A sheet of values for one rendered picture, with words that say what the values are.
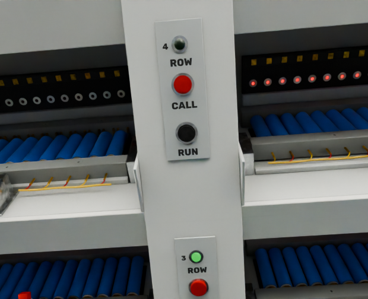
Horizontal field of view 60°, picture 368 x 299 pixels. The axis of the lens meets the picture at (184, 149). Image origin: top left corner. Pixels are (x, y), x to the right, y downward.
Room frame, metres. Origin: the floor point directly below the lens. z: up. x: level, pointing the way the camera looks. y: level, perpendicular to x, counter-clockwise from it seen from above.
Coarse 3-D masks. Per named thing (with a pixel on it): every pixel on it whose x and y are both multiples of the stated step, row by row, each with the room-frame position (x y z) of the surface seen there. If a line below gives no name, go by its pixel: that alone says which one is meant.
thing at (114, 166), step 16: (48, 160) 0.36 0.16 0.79; (64, 160) 0.35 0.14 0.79; (80, 160) 0.35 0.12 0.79; (96, 160) 0.35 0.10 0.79; (112, 160) 0.34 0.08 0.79; (16, 176) 0.34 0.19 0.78; (32, 176) 0.34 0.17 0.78; (48, 176) 0.34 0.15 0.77; (64, 176) 0.34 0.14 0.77; (80, 176) 0.34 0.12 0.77; (96, 176) 0.34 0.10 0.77; (112, 176) 0.34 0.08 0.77; (128, 176) 0.34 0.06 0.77
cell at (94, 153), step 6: (102, 132) 0.43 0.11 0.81; (108, 132) 0.43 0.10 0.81; (102, 138) 0.41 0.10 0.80; (108, 138) 0.41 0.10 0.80; (96, 144) 0.39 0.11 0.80; (102, 144) 0.39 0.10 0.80; (108, 144) 0.41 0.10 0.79; (96, 150) 0.38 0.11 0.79; (102, 150) 0.38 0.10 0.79; (90, 156) 0.37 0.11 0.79; (96, 156) 0.37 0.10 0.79; (102, 156) 0.37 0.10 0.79
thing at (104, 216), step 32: (128, 160) 0.33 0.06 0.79; (32, 192) 0.34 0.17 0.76; (64, 192) 0.33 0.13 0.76; (96, 192) 0.33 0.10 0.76; (128, 192) 0.32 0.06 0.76; (0, 224) 0.30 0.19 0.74; (32, 224) 0.30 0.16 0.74; (64, 224) 0.30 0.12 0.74; (96, 224) 0.29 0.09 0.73; (128, 224) 0.29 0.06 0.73
